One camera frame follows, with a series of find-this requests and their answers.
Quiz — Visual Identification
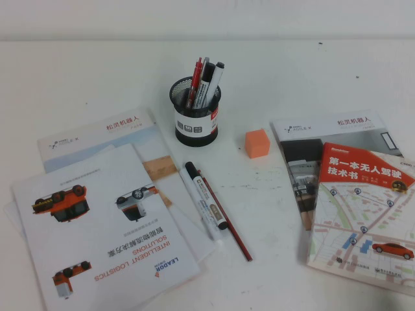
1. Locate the plain white pen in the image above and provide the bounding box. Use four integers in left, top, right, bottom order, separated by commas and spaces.
179, 167, 224, 247

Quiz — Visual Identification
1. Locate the black mesh pen holder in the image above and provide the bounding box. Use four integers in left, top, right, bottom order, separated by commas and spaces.
168, 76, 223, 143

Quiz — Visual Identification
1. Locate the orange foam cube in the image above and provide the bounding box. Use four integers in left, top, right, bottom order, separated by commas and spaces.
244, 128, 271, 159

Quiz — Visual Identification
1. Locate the white marker with black cap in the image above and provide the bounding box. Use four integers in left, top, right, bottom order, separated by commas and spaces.
204, 61, 226, 104

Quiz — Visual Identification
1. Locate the red pencil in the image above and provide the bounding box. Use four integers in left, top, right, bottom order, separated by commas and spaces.
198, 168, 254, 262

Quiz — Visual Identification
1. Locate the black marker with label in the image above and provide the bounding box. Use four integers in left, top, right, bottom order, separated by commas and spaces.
191, 62, 217, 109

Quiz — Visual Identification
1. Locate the AgileX brochure with room photo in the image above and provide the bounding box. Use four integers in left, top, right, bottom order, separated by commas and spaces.
269, 109, 405, 231

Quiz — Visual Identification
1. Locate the AgileX brochure with sky picture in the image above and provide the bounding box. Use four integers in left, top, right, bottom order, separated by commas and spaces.
36, 109, 217, 262

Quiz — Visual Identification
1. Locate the Leador logistics brochure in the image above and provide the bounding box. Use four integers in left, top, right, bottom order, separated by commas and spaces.
11, 143, 201, 311

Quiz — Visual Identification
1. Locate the red book with map cover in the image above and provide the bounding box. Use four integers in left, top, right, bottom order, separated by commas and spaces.
305, 141, 415, 297

